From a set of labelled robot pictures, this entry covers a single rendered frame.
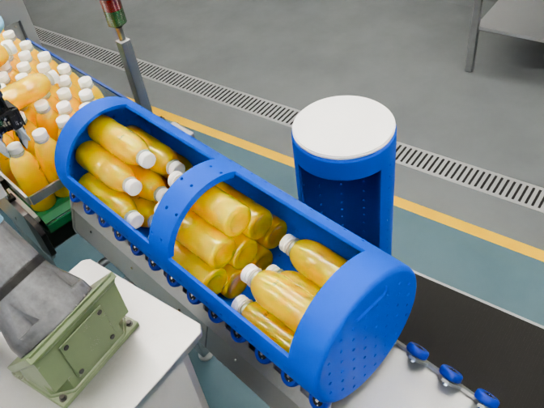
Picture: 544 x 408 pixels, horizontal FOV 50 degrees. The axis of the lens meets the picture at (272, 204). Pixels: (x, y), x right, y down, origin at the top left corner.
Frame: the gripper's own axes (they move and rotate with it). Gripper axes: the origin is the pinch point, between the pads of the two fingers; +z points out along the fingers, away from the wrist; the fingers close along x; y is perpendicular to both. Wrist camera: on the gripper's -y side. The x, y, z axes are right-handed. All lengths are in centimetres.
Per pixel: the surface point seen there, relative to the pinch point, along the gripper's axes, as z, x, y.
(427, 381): 18, 24, 114
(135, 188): -1.0, 11.0, 41.0
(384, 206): 29, 67, 71
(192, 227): -4, 10, 65
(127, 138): -9.4, 16.1, 34.5
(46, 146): 2.7, 7.1, 2.4
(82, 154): -3.6, 8.6, 22.7
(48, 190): 14.0, 1.7, 4.6
